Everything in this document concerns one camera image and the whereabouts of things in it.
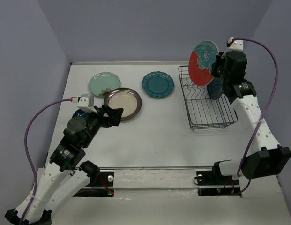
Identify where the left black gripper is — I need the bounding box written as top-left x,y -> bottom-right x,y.
82,104 -> 125,147

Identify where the red and teal floral plate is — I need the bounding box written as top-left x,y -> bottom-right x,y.
188,40 -> 218,87

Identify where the dark teal speckled plate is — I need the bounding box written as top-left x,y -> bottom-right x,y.
207,77 -> 223,100

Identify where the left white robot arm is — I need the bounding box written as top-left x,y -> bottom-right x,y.
5,105 -> 124,225

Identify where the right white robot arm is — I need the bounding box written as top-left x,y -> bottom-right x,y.
211,51 -> 291,184

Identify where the navy blue leaf-shaped dish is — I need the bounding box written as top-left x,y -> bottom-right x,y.
72,109 -> 89,120

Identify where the cream plate with metallic rim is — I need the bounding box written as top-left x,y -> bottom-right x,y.
104,88 -> 142,121

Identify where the light green round plate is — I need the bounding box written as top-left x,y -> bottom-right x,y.
88,72 -> 121,98

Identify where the teal scalloped edge plate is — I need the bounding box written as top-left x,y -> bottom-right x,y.
142,71 -> 175,98

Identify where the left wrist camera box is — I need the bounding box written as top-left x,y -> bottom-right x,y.
77,94 -> 96,113

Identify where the black wire dish rack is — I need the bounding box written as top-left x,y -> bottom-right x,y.
178,65 -> 238,131

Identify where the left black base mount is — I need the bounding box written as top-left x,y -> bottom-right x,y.
74,161 -> 114,197

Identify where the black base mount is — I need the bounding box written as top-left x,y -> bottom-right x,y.
74,161 -> 114,197
193,160 -> 241,196

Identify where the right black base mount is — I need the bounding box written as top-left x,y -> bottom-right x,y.
193,160 -> 241,196

